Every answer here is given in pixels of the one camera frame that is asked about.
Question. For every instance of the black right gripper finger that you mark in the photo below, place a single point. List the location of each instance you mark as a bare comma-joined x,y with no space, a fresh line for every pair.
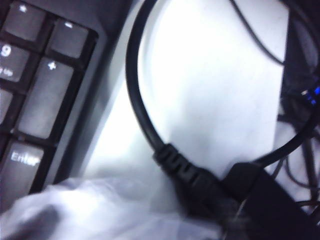
270,212

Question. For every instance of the white paper ball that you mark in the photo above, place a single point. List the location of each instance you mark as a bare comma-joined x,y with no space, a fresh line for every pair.
100,212

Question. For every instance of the black computer keyboard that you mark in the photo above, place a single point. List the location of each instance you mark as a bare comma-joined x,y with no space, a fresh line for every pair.
57,100

